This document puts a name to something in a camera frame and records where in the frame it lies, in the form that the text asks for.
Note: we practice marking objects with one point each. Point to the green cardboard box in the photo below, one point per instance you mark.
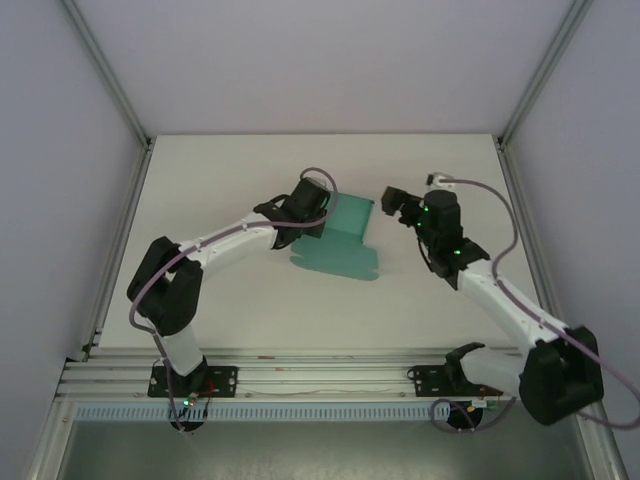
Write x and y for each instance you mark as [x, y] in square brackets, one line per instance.
[345, 215]

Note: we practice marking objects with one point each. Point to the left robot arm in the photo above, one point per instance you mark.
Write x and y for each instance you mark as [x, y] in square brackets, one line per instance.
[165, 290]

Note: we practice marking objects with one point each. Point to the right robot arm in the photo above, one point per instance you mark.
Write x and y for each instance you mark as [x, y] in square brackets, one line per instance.
[560, 380]

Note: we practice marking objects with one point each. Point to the right small circuit board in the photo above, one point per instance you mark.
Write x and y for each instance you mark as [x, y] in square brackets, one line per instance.
[485, 403]

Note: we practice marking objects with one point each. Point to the left small LED circuit board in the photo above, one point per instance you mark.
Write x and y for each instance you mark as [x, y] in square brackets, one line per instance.
[189, 401]

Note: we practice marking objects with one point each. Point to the metal sheet panel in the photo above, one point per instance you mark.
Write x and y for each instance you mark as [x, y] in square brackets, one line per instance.
[325, 450]

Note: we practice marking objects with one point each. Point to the right aluminium side rail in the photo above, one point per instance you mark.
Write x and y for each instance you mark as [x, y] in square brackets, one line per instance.
[520, 210]

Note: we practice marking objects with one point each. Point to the aluminium side rail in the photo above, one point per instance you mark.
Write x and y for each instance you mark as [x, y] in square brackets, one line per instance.
[125, 220]
[520, 210]

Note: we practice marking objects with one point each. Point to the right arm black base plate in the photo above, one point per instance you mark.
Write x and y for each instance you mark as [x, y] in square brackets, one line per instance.
[425, 380]

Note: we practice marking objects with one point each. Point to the aluminium mounting rail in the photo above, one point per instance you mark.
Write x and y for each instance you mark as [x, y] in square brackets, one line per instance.
[325, 372]

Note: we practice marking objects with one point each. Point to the right aluminium frame post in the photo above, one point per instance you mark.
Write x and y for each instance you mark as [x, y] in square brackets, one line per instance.
[545, 70]

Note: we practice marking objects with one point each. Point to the aluminium frame post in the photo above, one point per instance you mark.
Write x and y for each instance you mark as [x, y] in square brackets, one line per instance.
[545, 70]
[107, 75]

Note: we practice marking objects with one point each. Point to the left aluminium side rail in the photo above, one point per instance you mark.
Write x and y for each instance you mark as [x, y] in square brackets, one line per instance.
[125, 220]

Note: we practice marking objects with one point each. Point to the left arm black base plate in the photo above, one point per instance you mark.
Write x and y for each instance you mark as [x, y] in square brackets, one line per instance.
[225, 380]

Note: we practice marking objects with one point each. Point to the left aluminium frame post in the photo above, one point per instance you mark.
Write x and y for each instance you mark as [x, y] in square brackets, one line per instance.
[107, 75]

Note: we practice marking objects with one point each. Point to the right lower frame leg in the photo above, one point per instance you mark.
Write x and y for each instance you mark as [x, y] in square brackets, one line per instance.
[607, 450]

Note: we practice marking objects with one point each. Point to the frame leg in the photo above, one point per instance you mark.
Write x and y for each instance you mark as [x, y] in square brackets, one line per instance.
[50, 445]
[607, 450]

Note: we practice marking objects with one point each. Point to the left lower frame leg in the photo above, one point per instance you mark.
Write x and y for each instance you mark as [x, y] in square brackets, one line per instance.
[50, 445]

